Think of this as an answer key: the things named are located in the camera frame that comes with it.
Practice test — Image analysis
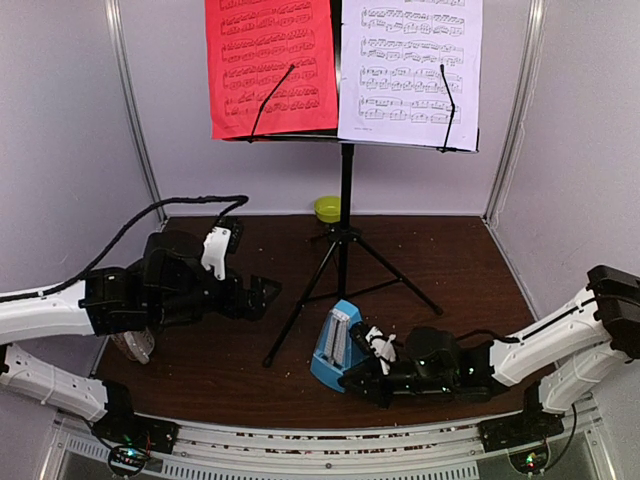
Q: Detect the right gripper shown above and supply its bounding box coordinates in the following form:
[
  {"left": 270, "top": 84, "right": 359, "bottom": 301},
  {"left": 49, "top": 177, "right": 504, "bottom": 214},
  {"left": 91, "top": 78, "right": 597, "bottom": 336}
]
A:
[{"left": 338, "top": 356, "right": 456, "bottom": 411}]

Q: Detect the blue metronome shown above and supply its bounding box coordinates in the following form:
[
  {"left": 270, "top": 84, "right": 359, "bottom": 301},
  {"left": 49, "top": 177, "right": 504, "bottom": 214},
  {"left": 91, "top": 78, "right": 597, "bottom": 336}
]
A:
[{"left": 310, "top": 300, "right": 364, "bottom": 393}]

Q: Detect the black music stand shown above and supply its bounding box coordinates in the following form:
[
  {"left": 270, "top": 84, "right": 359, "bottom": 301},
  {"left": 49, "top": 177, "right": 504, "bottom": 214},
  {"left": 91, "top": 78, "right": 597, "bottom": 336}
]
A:
[{"left": 239, "top": 1, "right": 463, "bottom": 368}]

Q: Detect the white sheet music paper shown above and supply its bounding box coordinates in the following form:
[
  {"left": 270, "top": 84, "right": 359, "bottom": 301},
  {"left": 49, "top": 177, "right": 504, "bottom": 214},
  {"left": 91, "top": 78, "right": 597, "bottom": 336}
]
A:
[{"left": 337, "top": 0, "right": 484, "bottom": 152}]

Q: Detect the red sheet music paper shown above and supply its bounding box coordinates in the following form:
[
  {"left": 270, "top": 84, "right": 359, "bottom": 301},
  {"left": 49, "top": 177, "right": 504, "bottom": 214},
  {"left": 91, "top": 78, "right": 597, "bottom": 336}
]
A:
[{"left": 205, "top": 0, "right": 338, "bottom": 140}]

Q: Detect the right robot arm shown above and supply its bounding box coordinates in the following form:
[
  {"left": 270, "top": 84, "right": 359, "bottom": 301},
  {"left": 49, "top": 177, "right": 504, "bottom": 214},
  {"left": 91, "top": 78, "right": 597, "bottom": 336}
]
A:
[{"left": 338, "top": 265, "right": 639, "bottom": 442}]

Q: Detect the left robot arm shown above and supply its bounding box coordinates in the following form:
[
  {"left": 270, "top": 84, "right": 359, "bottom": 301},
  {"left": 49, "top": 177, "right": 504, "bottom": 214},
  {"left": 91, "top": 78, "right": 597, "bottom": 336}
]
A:
[{"left": 1, "top": 195, "right": 282, "bottom": 444}]

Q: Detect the green plastic bowl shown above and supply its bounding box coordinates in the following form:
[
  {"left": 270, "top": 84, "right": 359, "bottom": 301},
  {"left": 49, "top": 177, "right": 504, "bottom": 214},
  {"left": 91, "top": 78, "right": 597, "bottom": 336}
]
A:
[{"left": 313, "top": 196, "right": 341, "bottom": 224}]

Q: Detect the white patterned mug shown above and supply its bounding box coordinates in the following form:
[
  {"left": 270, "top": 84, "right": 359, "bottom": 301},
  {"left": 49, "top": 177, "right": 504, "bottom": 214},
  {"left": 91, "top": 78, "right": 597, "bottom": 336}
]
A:
[{"left": 110, "top": 329, "right": 155, "bottom": 365}]

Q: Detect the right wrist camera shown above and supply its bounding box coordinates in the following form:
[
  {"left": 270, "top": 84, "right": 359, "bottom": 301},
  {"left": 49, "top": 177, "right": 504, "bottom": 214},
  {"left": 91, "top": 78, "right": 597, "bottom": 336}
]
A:
[{"left": 350, "top": 322, "right": 397, "bottom": 376}]

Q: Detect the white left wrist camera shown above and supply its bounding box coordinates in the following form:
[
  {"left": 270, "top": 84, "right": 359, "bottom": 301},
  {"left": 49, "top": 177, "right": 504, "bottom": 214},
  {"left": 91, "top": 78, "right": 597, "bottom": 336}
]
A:
[{"left": 201, "top": 217, "right": 244, "bottom": 281}]

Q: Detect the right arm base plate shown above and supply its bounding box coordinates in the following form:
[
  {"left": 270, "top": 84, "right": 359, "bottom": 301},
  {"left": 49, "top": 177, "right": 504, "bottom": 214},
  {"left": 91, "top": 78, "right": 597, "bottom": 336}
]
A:
[{"left": 478, "top": 412, "right": 564, "bottom": 477}]

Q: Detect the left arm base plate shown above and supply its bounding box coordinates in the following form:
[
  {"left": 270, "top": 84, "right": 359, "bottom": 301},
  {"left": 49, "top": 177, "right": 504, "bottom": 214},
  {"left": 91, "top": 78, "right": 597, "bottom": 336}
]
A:
[{"left": 86, "top": 412, "right": 179, "bottom": 479}]

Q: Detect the left aluminium corner post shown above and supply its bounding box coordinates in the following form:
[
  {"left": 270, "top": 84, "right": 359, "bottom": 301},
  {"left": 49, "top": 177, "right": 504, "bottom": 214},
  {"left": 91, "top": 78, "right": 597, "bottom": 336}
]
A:
[{"left": 104, "top": 0, "right": 161, "bottom": 202}]

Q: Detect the aluminium corner post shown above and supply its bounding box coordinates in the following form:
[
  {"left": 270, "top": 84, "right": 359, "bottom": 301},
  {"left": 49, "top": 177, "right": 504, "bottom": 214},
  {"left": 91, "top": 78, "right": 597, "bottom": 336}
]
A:
[
  {"left": 104, "top": 0, "right": 161, "bottom": 202},
  {"left": 484, "top": 0, "right": 547, "bottom": 230}
]

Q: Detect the right aluminium corner post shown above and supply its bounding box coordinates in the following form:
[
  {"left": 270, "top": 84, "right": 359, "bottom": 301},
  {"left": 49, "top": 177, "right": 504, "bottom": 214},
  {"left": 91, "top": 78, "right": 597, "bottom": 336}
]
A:
[{"left": 484, "top": 0, "right": 547, "bottom": 230}]

